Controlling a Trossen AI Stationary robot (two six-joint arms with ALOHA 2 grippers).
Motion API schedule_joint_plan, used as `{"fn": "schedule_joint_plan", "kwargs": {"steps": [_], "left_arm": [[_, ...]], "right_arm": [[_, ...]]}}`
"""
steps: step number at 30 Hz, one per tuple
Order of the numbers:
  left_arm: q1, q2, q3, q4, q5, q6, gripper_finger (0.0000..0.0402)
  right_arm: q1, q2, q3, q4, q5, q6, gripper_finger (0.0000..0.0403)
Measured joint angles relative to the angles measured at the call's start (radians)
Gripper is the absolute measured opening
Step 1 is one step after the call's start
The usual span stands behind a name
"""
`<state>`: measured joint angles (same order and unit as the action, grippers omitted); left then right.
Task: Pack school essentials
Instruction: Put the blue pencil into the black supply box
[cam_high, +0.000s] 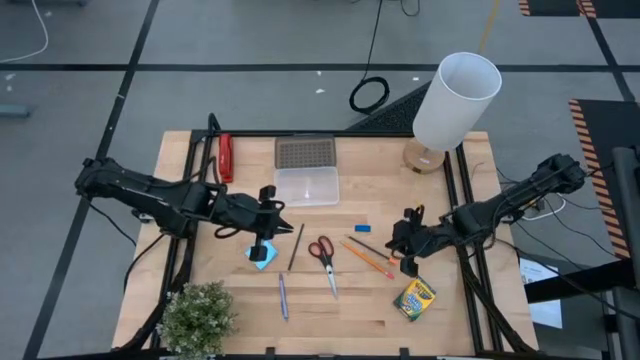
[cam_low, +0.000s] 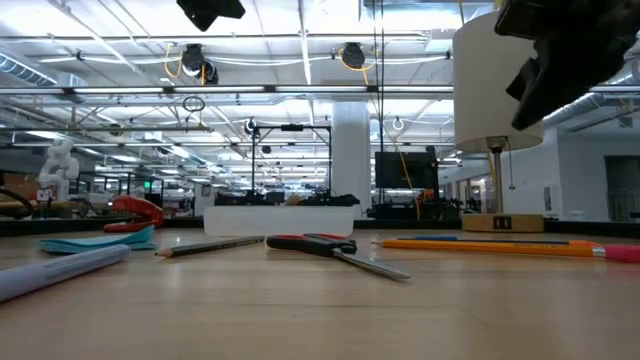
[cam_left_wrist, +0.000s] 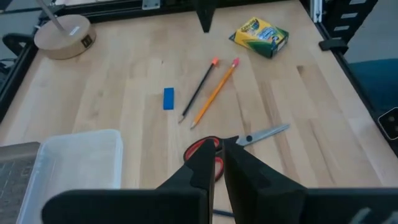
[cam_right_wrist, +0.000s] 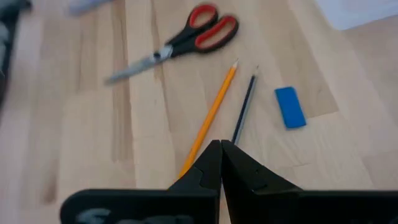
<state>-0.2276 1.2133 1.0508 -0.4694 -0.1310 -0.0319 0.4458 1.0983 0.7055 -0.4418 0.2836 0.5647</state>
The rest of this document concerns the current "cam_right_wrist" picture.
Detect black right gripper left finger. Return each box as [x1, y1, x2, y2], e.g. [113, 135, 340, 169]
[59, 139, 223, 224]

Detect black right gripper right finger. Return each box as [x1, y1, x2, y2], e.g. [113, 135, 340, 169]
[220, 139, 398, 224]

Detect blue eraser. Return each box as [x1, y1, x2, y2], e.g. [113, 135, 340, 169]
[274, 86, 307, 129]

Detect yellow pencil with pink eraser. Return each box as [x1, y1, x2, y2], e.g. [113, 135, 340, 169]
[177, 58, 239, 180]

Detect dark blue silver pencil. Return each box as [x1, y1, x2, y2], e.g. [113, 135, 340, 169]
[231, 65, 259, 146]

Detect red and black scissors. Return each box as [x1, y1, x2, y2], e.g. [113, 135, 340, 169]
[104, 2, 239, 85]

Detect clear plastic pencil box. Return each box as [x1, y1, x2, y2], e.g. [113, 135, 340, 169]
[315, 0, 398, 30]

